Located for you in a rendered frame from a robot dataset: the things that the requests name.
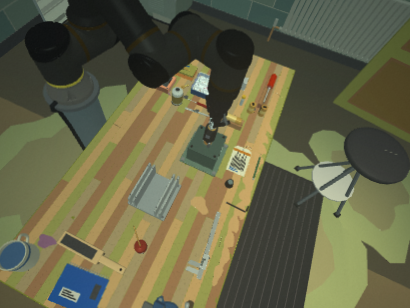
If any brass block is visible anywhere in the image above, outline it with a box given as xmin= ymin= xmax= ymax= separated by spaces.
xmin=226 ymin=112 xmax=245 ymax=131

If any black round stool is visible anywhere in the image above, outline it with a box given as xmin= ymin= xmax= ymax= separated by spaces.
xmin=293 ymin=126 xmax=410 ymax=219

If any black ribbed floor mat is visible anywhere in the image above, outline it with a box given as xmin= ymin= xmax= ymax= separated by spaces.
xmin=216 ymin=161 xmax=324 ymax=308

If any green wooden box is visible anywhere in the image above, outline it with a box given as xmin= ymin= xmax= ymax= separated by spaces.
xmin=176 ymin=64 xmax=199 ymax=81

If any blue notebook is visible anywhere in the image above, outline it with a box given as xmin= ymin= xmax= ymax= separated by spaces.
xmin=47 ymin=262 xmax=111 ymax=308

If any grey-white radiator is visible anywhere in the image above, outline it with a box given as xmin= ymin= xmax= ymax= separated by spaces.
xmin=277 ymin=0 xmax=410 ymax=65

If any grey rail tray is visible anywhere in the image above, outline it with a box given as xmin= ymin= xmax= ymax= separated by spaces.
xmin=127 ymin=162 xmax=182 ymax=222

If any grey blue mug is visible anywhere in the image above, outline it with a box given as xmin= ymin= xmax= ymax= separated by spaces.
xmin=0 ymin=232 xmax=41 ymax=273

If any small red-handled tool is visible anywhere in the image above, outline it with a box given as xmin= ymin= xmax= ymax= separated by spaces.
xmin=183 ymin=96 xmax=209 ymax=110

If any wooden-handled hammer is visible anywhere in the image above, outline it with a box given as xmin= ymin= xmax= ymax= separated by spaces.
xmin=266 ymin=17 xmax=280 ymax=43

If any wooden paddle black pad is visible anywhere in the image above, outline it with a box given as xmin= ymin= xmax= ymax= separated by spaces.
xmin=57 ymin=231 xmax=127 ymax=275

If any black hex key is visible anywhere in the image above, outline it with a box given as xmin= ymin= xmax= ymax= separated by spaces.
xmin=226 ymin=201 xmax=251 ymax=213

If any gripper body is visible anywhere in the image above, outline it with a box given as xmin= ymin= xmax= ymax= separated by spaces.
xmin=203 ymin=125 xmax=218 ymax=142

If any white black-striped card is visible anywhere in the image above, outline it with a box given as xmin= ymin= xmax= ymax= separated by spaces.
xmin=226 ymin=145 xmax=253 ymax=178

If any white blue box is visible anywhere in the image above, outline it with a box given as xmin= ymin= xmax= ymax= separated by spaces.
xmin=190 ymin=72 xmax=211 ymax=100

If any black cable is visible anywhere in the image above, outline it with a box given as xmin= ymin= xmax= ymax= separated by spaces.
xmin=49 ymin=100 xmax=87 ymax=151

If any glass jar white lid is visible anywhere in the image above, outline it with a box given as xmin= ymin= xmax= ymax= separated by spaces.
xmin=170 ymin=86 xmax=186 ymax=107

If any red-handled screwdriver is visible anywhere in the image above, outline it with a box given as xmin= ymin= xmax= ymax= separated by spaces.
xmin=261 ymin=72 xmax=279 ymax=105

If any grey caliper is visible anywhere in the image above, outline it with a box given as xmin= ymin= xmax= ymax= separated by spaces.
xmin=185 ymin=211 xmax=222 ymax=281

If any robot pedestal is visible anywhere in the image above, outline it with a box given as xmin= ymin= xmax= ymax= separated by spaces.
xmin=42 ymin=71 xmax=108 ymax=148

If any purple cloth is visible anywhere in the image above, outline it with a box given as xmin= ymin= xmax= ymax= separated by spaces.
xmin=36 ymin=233 xmax=58 ymax=250

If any orange box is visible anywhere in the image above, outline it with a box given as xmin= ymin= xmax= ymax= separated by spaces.
xmin=156 ymin=76 xmax=177 ymax=95

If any blue rounded object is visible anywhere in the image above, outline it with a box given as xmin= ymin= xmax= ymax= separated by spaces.
xmin=142 ymin=295 xmax=180 ymax=308

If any red ball-handled awl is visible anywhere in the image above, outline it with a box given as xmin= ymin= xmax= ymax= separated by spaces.
xmin=132 ymin=226 xmax=149 ymax=255

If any brown rug green border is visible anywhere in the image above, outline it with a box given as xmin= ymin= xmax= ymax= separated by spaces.
xmin=332 ymin=29 xmax=410 ymax=145

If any grey-green lock body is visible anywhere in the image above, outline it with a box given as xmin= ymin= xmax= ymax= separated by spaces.
xmin=179 ymin=124 xmax=230 ymax=177

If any white slatted panel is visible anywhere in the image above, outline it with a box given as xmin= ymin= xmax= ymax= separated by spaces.
xmin=32 ymin=0 xmax=70 ymax=23

